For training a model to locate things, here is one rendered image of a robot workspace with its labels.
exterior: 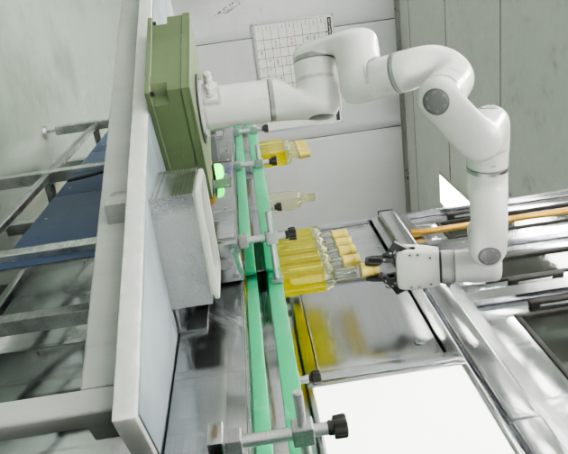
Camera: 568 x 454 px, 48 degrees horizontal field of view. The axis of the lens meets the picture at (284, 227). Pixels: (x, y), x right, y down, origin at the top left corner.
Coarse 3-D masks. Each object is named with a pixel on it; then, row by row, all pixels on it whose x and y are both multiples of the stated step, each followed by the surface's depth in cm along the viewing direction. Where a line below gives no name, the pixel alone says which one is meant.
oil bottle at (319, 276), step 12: (312, 264) 151; (324, 264) 150; (288, 276) 147; (300, 276) 147; (312, 276) 148; (324, 276) 148; (336, 276) 150; (288, 288) 148; (300, 288) 149; (312, 288) 149; (324, 288) 149
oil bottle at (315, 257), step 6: (312, 252) 157; (318, 252) 157; (324, 252) 157; (282, 258) 156; (288, 258) 156; (294, 258) 156; (300, 258) 155; (306, 258) 155; (312, 258) 154; (318, 258) 154; (324, 258) 154; (330, 258) 156; (282, 264) 153; (288, 264) 153; (294, 264) 153; (300, 264) 153
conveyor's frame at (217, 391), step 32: (224, 128) 243; (224, 192) 169; (224, 224) 147; (224, 288) 138; (224, 320) 125; (192, 352) 115; (224, 352) 114; (192, 384) 106; (224, 384) 105; (192, 416) 98; (224, 416) 97; (192, 448) 92
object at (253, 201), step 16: (240, 128) 248; (240, 144) 223; (240, 160) 204; (240, 176) 188; (256, 176) 186; (240, 192) 173; (256, 192) 172; (240, 208) 161; (256, 208) 161; (240, 224) 151; (256, 224) 150; (272, 224) 148
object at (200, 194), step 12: (204, 180) 128; (204, 192) 129; (204, 204) 130; (204, 216) 114; (204, 228) 114; (204, 240) 115; (204, 252) 117; (216, 252) 134; (216, 264) 134; (216, 276) 129; (216, 288) 119
